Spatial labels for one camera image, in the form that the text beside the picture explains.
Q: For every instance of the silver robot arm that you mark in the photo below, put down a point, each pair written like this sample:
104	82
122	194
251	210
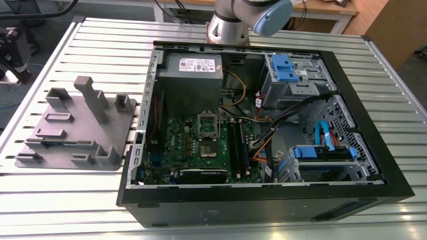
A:
230	30

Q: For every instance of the CPU socket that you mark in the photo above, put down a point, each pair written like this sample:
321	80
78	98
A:
210	150

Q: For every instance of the white box on wrist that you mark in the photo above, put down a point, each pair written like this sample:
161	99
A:
12	32

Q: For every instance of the green RAM stick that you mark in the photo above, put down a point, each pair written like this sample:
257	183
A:
60	144

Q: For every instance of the grey parts rack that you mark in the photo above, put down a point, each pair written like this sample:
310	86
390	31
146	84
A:
83	140

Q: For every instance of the white-framed wooden desk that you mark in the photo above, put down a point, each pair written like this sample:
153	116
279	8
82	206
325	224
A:
159	16
337	10

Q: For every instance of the grey power supply unit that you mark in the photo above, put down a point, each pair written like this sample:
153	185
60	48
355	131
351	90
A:
201	75

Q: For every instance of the cream four-pin power connector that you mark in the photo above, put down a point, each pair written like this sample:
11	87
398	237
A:
186	128

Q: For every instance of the blue VGA port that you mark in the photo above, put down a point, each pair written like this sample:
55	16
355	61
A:
157	160

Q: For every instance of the green motherboard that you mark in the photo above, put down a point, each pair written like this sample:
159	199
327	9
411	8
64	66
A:
181	155

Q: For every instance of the NVIDIA graphics card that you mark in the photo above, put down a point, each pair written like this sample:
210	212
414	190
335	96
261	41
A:
203	176

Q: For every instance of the black RAM slot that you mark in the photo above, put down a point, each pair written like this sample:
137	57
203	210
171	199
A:
239	150
233	150

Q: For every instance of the grey metal drive cage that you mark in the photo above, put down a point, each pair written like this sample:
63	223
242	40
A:
301	90

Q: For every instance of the black PC case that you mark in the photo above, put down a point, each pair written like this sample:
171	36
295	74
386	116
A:
234	207

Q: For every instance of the blue plastic clip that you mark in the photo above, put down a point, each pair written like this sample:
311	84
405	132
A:
283	170

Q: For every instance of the blue disk carrier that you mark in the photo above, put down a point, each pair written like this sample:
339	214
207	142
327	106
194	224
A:
305	153

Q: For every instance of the black hard disk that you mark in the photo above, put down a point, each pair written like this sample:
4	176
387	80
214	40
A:
334	153

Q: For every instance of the grey metal disk bay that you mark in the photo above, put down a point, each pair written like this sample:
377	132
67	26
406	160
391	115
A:
330	163

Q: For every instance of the wooden cabinet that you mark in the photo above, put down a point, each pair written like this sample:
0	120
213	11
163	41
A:
394	30

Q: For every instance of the black chair base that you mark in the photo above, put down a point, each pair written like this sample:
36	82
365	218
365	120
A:
423	53

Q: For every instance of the blue plastic drive bracket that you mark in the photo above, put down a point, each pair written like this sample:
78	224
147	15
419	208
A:
283	62

